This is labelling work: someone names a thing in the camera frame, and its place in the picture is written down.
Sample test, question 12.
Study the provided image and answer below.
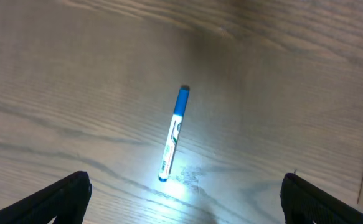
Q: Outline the blue capped white marker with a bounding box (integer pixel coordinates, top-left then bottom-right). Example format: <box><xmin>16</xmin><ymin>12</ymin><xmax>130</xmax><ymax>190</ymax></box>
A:
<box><xmin>158</xmin><ymin>85</ymin><xmax>190</xmax><ymax>182</ymax></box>

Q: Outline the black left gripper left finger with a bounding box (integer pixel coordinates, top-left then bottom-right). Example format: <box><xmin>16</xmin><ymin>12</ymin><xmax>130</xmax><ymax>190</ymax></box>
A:
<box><xmin>0</xmin><ymin>171</ymin><xmax>92</xmax><ymax>224</ymax></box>

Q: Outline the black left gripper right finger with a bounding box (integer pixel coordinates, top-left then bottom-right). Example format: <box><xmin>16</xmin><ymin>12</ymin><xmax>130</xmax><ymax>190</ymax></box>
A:
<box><xmin>280</xmin><ymin>173</ymin><xmax>363</xmax><ymax>224</ymax></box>

